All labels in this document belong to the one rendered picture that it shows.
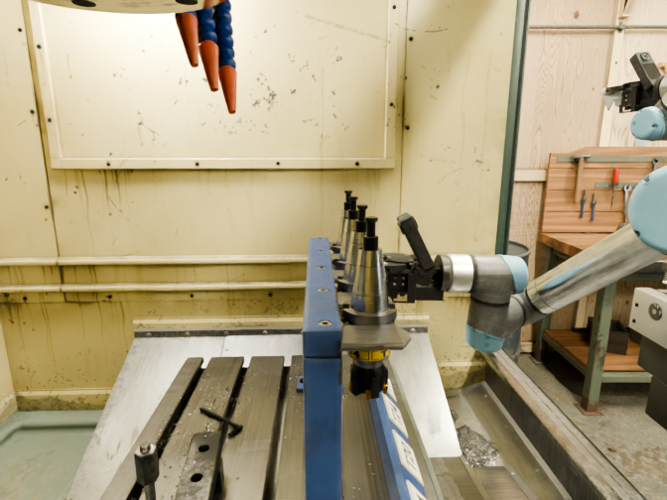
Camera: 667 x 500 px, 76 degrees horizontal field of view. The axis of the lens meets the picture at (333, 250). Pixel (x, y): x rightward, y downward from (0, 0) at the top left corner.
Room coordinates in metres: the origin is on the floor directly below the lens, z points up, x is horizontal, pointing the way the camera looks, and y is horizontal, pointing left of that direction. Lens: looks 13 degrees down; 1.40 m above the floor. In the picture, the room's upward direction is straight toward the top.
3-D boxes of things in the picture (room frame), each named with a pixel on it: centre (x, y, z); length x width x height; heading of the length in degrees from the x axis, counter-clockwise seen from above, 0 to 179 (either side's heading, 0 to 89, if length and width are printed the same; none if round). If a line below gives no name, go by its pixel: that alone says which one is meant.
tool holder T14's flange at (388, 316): (0.46, -0.04, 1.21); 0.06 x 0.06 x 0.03
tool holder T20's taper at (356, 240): (0.57, -0.04, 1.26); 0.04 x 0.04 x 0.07
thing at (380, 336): (0.41, -0.04, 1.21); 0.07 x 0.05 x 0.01; 92
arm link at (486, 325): (0.82, -0.32, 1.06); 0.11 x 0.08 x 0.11; 126
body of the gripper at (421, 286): (0.80, -0.15, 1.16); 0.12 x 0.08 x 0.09; 92
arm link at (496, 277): (0.81, -0.31, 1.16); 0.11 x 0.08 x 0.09; 92
